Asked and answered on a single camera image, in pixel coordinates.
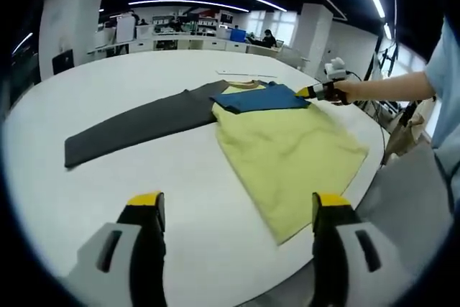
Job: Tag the white board stand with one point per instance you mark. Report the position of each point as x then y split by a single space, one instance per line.
125 30

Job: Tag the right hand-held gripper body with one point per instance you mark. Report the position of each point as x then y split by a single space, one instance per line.
336 69

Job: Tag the white template board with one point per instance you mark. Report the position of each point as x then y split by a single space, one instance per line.
244 73

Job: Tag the black monitor screen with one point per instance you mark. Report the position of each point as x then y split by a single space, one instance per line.
63 62

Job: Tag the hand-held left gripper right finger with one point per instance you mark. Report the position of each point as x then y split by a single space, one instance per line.
330 242

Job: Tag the long white counter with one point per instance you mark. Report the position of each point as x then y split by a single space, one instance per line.
212 45

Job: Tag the blue storage bin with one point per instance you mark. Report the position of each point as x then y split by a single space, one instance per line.
238 35

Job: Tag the yellow blue grey garment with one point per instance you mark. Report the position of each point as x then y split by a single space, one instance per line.
287 149

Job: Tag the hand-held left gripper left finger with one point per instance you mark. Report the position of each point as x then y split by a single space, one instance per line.
147 242

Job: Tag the person's right hand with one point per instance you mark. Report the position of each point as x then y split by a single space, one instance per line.
346 93

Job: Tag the beige cloth bag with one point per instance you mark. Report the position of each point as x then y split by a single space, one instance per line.
406 134

